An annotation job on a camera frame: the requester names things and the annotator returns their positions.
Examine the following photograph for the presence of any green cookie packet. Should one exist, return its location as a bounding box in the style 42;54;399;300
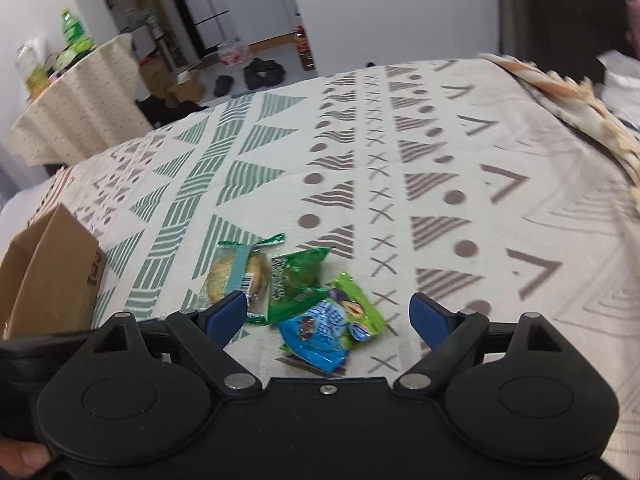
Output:
194;233;286;326

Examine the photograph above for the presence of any bright green nut packet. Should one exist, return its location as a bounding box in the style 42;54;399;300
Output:
329;272;386;344

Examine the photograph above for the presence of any dark green snack packet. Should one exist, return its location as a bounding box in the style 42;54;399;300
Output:
268;247;330;325

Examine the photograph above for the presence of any green blue snack packet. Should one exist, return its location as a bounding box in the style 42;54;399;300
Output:
278;298;355;374

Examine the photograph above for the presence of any person left hand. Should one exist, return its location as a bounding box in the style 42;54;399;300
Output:
0;438;51;479

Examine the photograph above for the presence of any patterned bed blanket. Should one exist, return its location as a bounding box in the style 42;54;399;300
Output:
1;60;639;479

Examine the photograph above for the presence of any brown cardboard box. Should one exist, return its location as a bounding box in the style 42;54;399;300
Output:
0;205;106;340

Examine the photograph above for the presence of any single black slipper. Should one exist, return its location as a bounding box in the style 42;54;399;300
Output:
213;75;234;98

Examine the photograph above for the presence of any dotted cloth round table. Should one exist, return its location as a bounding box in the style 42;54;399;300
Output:
9;34;152;166

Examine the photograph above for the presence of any black slippers pair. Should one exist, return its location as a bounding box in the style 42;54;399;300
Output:
243;58;286;91

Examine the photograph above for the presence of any red bottle pack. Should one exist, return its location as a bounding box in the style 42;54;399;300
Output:
217;41;253;66

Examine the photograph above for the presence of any dark red bottle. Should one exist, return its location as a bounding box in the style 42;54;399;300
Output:
294;25;314;72

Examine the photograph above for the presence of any green soda bottle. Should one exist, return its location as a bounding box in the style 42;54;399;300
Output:
54;9;96;73

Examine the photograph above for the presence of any yellow liquid bottle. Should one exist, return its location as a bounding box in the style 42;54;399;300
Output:
15;44;49;100

